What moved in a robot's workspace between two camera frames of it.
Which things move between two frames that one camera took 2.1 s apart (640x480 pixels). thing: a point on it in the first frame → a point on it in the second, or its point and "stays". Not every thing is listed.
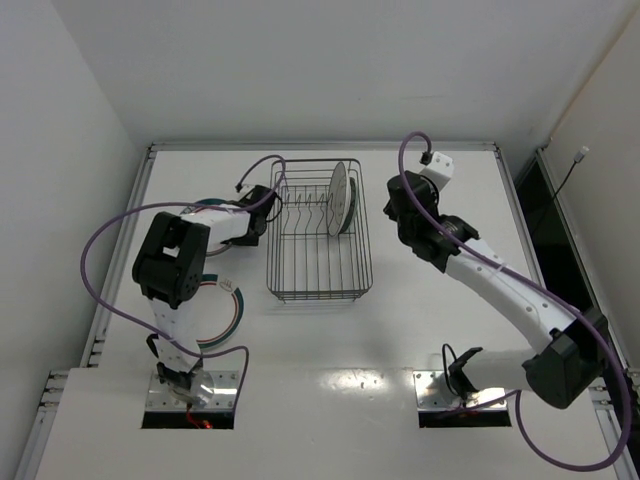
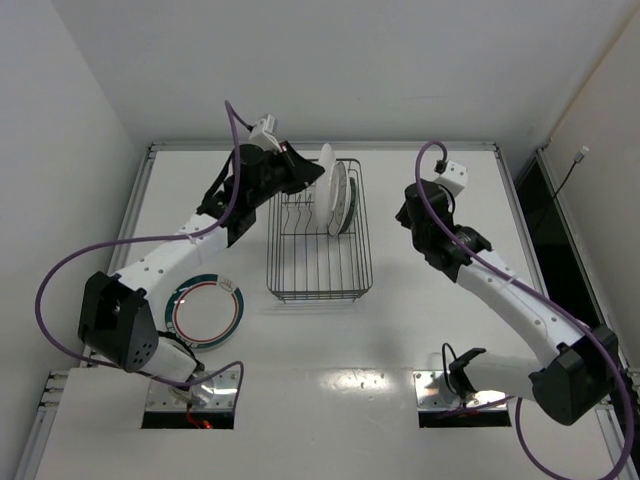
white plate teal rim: (338, 200) stays
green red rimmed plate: (214, 317) stays
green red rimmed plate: (194, 209) → (323, 211)
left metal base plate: (223, 396) stays
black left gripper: (260, 198) → (291, 166)
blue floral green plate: (351, 211) stays
